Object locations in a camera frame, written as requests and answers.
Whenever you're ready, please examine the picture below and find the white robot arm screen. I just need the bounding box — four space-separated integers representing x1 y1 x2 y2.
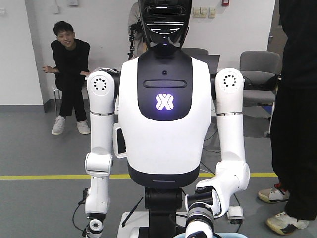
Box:
185 68 250 238
85 68 116 238

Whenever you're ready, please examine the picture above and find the light blue plastic basket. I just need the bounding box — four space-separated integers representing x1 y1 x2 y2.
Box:
173 233 248 238

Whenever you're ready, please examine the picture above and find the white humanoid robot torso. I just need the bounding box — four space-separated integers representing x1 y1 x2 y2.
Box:
118 0 211 238

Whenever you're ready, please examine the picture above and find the white tablet behind robot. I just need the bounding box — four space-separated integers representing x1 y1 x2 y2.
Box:
113 123 127 159

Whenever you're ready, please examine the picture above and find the person in beige hoodie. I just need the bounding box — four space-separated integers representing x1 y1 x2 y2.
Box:
128 2 148 60

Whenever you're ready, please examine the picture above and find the seated person in black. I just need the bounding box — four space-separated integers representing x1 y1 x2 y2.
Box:
43 21 91 135

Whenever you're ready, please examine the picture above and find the grey office chair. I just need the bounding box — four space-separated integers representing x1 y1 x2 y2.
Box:
239 51 281 138

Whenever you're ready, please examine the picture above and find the grey power adapter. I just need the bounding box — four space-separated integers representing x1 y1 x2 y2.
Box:
226 206 244 220

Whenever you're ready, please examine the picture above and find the standing person in black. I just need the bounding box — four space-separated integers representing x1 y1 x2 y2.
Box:
258 0 317 235

